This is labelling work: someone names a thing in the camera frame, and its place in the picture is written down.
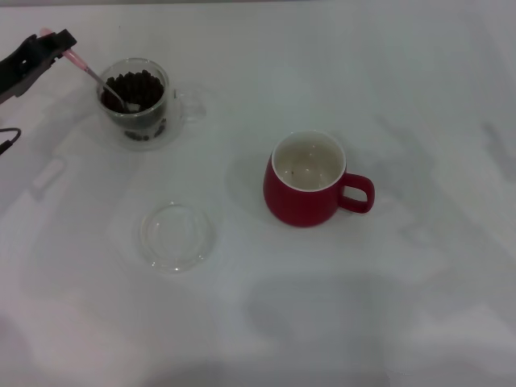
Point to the double-walled glass cup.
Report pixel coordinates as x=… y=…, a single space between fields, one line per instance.
x=171 y=109

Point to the clear glass dish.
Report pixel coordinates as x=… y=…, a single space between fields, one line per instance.
x=177 y=238

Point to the red ceramic mug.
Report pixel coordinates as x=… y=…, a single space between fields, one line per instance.
x=298 y=201

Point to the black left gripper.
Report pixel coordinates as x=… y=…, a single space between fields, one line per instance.
x=14 y=76

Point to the roasted coffee beans pile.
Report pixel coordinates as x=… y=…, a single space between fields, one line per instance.
x=141 y=86

